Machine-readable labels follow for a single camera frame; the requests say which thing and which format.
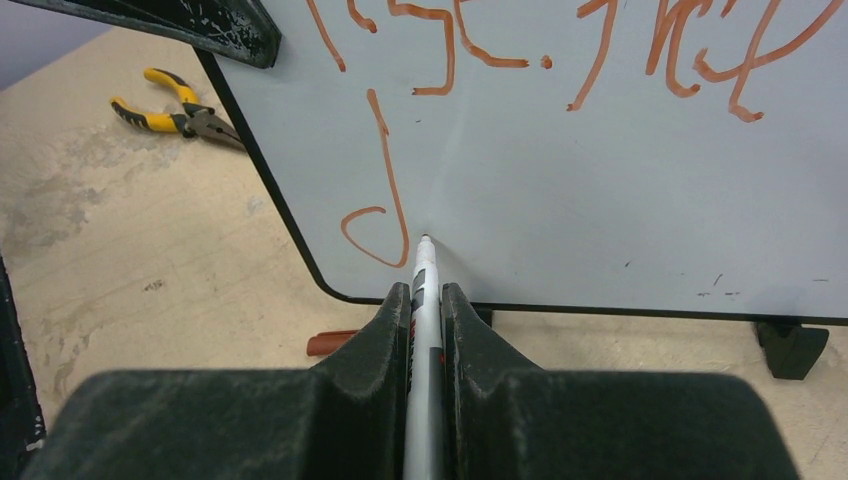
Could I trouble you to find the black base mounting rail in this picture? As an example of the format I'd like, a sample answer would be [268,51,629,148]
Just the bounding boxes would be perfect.
[1,267,46,479]

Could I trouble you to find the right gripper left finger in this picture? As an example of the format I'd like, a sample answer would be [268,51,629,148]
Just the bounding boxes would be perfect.
[24,283,411,479]

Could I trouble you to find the red marker cap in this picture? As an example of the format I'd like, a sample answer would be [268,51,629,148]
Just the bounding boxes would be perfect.
[306,330,358,357]

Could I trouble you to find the yellow-handled pliers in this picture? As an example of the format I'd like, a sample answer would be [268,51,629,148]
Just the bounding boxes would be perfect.
[109,67,245,151]

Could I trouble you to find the small black-framed whiteboard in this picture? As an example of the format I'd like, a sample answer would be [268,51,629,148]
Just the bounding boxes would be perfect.
[193,0,848,382]

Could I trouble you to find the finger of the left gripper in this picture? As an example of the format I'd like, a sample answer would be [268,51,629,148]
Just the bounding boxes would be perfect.
[18,0,282,69]

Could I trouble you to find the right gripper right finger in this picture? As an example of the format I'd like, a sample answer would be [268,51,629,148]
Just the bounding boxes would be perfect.
[442,283,798,479]

